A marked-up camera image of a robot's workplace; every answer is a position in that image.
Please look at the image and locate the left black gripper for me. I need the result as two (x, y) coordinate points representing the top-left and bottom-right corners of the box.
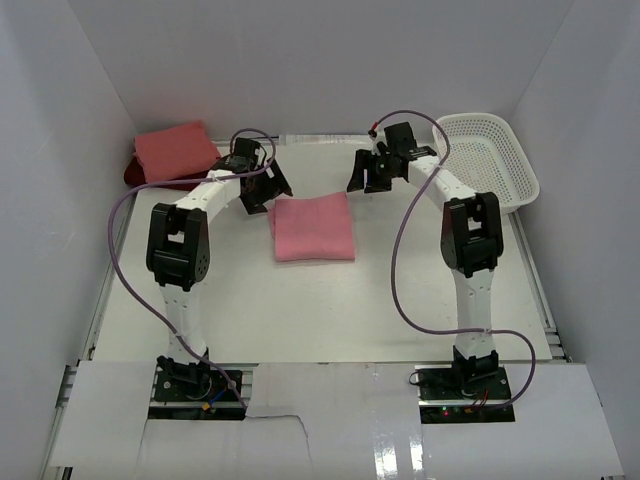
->
(242, 157), (291, 215)

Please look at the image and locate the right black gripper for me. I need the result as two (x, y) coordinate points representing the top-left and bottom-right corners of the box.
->
(346, 149), (395, 194)

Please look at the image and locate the pink t-shirt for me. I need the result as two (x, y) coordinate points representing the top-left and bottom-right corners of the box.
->
(268, 192), (356, 262)

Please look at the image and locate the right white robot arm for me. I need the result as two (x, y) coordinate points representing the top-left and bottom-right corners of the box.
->
(347, 146), (504, 399)

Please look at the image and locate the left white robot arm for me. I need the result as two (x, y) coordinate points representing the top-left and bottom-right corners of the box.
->
(146, 160), (292, 399)

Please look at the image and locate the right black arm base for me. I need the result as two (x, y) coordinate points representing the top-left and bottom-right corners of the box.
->
(408, 367), (516, 425)

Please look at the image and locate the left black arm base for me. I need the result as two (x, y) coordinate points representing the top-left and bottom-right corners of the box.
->
(148, 356), (248, 421)

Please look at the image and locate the coral folded t-shirt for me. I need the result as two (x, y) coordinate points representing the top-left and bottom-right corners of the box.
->
(133, 120), (221, 183)

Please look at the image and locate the white plastic basket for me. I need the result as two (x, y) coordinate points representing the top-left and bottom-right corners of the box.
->
(432, 113), (540, 214)

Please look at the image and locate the dark red folded t-shirt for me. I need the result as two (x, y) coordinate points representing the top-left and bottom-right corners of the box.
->
(123, 157), (208, 191)

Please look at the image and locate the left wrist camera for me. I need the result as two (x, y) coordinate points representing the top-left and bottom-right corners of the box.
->
(226, 137), (261, 174)

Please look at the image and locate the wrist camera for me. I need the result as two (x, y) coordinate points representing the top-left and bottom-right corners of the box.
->
(226, 137), (261, 174)
(368, 122), (417, 156)

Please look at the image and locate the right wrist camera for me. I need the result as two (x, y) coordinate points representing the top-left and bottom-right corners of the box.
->
(368, 122), (417, 156)

